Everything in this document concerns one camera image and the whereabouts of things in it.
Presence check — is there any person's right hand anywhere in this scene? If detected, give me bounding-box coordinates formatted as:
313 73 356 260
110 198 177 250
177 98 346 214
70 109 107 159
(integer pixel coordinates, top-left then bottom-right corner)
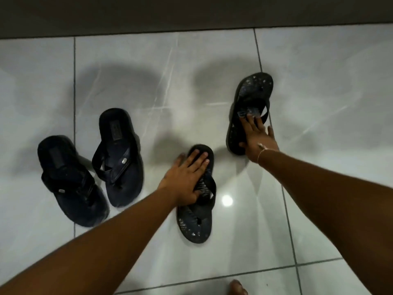
239 115 280 164

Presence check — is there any person's left hand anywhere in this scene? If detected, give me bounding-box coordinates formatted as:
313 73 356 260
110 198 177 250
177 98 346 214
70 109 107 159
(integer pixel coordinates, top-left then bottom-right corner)
157 149 211 208

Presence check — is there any black patterned flip-flop sandal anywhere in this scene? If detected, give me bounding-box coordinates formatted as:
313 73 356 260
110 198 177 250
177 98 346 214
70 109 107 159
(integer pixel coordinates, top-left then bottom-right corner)
176 144 217 244
226 72 274 156

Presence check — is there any person's left forearm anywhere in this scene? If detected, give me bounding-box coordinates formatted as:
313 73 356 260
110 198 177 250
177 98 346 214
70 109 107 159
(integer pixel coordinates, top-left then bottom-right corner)
0 186 182 295

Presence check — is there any person's right forearm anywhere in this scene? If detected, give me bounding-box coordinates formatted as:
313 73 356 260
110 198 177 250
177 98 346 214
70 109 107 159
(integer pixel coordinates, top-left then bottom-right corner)
257 149 393 295

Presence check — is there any plain dark blue flip-flop sandal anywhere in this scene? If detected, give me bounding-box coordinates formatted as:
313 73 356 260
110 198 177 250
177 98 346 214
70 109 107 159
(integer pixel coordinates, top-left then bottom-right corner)
91 108 144 209
37 135 110 228

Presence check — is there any person's bare foot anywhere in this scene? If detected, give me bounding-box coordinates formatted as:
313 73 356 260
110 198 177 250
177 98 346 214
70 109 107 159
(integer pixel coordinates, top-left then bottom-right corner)
229 279 249 295

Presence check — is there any thin white string bracelet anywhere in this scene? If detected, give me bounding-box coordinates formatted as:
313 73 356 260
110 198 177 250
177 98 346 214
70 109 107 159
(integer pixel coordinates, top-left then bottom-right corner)
257 143 278 163

